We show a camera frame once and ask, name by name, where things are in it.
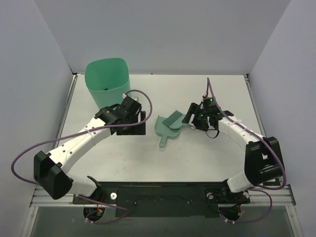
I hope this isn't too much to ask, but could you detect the green plastic dustpan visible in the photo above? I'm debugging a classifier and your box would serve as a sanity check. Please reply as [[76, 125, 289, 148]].
[[155, 116, 180, 148]]

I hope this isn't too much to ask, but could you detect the green hand brush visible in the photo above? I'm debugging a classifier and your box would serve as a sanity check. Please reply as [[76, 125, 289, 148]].
[[162, 111, 196, 130]]

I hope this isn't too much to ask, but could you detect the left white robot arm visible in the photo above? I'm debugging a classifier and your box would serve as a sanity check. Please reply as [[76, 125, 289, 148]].
[[34, 96, 142, 203]]

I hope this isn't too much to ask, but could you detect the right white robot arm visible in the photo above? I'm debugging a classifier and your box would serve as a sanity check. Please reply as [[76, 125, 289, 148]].
[[182, 96, 285, 202]]

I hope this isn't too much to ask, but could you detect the green plastic waste bin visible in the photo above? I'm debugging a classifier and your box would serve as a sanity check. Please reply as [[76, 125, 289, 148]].
[[84, 58, 130, 109]]

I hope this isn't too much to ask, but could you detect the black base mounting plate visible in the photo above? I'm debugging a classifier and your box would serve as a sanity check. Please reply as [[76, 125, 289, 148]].
[[71, 181, 250, 219]]

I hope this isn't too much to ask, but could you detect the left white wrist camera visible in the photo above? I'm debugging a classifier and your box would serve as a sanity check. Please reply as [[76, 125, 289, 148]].
[[122, 93, 139, 102]]

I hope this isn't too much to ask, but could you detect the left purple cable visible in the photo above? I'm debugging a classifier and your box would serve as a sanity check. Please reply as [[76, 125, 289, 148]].
[[11, 89, 154, 225]]

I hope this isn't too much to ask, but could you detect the purple cable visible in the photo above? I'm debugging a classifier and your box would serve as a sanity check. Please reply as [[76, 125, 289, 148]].
[[11, 89, 154, 225], [206, 78, 288, 225]]

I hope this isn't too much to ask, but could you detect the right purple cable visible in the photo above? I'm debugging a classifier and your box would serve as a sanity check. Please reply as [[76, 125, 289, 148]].
[[206, 78, 288, 225]]

